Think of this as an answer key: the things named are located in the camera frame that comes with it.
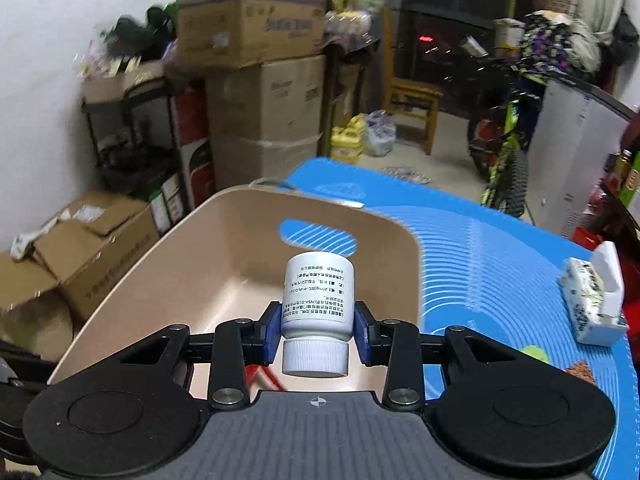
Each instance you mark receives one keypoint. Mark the bicycle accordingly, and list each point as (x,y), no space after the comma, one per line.
(503,119)

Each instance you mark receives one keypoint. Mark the blue silicone baking mat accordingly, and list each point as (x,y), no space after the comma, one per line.
(495,274)

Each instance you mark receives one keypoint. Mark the white medicine bottle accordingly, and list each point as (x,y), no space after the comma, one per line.
(317,320)

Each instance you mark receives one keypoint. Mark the plastic bag on floor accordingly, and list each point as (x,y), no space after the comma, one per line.
(381,134)

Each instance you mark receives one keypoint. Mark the stacked cardboard boxes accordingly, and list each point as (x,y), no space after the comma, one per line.
(264,72)

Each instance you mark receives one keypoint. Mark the black metal shelf rack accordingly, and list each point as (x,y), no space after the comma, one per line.
(148,127)

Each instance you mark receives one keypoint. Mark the white cabinet appliance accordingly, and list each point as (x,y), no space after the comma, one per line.
(578,128)

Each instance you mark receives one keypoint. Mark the green round tin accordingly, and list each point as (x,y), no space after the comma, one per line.
(537,353)

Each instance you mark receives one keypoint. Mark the patterned square gift box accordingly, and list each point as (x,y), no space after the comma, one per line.
(582,371)

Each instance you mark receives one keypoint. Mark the yellow oil jug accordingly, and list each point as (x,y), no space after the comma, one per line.
(346,142)

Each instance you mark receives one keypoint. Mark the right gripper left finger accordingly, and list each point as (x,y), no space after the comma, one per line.
(269,332)

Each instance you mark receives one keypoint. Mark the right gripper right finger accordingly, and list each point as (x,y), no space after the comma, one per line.
(365,333)

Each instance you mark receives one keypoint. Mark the open cardboard box on floor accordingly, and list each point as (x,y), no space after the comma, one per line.
(95,242)

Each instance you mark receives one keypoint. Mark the tissue box with tissue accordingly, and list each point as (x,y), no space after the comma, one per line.
(593,291)

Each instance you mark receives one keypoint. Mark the wooden chair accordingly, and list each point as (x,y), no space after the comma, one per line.
(405,97)

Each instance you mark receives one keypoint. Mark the beige plastic storage bin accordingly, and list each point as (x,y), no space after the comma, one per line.
(227,260)

